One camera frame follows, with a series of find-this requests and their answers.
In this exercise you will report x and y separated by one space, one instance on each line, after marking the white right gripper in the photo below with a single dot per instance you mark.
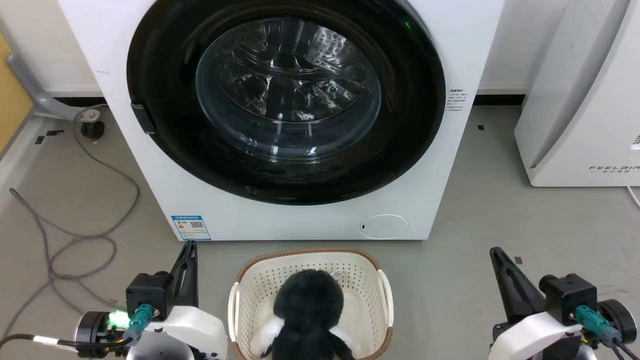
530 335

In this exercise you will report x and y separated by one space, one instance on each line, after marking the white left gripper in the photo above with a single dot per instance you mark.
195 330

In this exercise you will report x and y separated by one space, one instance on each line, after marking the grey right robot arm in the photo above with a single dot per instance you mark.
562 352

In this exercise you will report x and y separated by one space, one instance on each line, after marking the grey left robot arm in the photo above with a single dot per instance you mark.
160 352

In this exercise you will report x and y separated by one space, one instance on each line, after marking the black round glass washer door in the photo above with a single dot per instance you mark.
287 100

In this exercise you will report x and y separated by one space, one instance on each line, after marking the white front-load washing machine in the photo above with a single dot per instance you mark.
450 45

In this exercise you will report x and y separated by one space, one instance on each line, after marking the blue energy label sticker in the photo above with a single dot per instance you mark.
191 227

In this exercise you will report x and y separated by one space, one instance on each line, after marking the cream perforated laundry basket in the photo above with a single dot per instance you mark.
260 290

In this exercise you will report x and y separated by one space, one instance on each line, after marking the black and white plush toy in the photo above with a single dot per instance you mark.
307 310

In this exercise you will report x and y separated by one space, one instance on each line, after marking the round white filter cover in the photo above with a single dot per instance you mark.
384 226

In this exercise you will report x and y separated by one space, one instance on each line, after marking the black caster wheel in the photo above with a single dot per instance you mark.
92 130

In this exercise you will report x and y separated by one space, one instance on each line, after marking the white air purifier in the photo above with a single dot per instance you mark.
585 100

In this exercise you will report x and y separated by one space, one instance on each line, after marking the grey metal furniture leg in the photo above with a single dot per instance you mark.
35 90

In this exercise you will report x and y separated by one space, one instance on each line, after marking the yellow wooden panel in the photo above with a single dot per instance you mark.
10 95

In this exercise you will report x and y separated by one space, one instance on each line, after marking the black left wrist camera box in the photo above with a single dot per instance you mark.
149 292

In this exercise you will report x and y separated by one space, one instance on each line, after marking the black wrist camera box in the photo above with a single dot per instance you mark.
149 292
570 297

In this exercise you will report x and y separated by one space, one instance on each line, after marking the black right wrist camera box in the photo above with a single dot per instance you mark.
570 297

